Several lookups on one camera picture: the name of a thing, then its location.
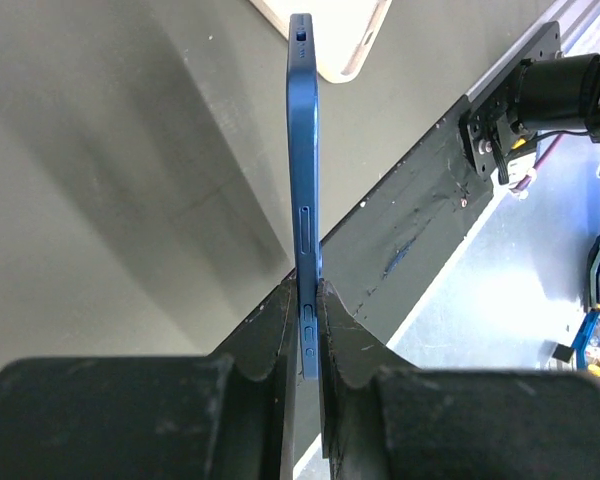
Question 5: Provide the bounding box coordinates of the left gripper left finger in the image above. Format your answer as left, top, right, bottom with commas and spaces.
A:
0, 279, 298, 479

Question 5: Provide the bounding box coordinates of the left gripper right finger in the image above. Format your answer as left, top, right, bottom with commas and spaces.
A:
317, 281, 600, 479

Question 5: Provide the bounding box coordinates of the blue phone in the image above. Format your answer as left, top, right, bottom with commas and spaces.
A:
286, 13, 322, 380

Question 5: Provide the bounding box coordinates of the beige phone case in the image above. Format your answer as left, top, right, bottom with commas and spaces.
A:
251, 0, 392, 84

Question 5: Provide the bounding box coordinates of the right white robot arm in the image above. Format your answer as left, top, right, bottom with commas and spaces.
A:
459, 46, 600, 185

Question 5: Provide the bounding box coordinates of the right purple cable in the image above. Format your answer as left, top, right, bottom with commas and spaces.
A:
509, 132, 564, 196

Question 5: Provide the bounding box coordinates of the aluminium rail with cable duct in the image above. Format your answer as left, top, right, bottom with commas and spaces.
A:
464, 0, 600, 101

